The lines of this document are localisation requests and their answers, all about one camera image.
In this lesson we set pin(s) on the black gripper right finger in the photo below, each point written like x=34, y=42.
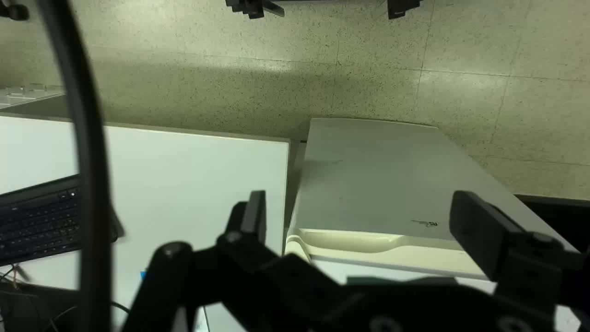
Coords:
x=482, y=233

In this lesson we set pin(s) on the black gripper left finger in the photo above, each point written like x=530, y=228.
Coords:
x=255, y=217

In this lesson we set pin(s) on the black chair base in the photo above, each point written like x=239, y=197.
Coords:
x=253, y=7

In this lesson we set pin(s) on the black computer keyboard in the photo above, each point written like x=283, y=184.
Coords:
x=43, y=222

